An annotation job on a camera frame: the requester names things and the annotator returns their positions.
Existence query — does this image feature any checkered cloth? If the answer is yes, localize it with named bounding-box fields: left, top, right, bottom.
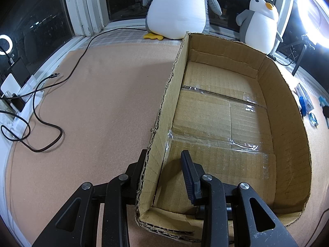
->
left=78, top=28, right=182, bottom=49

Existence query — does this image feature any white ring light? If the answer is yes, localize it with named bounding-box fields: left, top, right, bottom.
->
left=297, top=0, right=328, bottom=49

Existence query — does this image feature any blue round tape measure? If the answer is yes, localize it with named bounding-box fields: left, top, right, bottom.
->
left=299, top=96, right=307, bottom=117

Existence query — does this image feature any small plush penguin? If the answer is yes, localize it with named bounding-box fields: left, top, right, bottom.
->
left=236, top=0, right=283, bottom=55

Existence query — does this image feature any brown cardboard box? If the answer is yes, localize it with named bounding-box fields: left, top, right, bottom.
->
left=136, top=33, right=311, bottom=242

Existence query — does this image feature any black cylinder tube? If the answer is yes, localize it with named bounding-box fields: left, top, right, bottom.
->
left=322, top=105, right=329, bottom=129

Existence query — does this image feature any clear plastic card reader box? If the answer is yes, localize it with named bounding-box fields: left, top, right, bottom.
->
left=295, top=83, right=314, bottom=112

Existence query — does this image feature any white power strip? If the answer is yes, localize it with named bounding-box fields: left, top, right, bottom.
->
left=1, top=74, right=44, bottom=136

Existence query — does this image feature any black power cable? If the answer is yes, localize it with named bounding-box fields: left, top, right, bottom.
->
left=0, top=27, right=147, bottom=153

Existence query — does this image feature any large plush penguin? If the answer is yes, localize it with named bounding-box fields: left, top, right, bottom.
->
left=142, top=0, right=222, bottom=41

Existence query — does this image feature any teal plastic clothespin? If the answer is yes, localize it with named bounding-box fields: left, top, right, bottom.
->
left=319, top=96, right=329, bottom=108

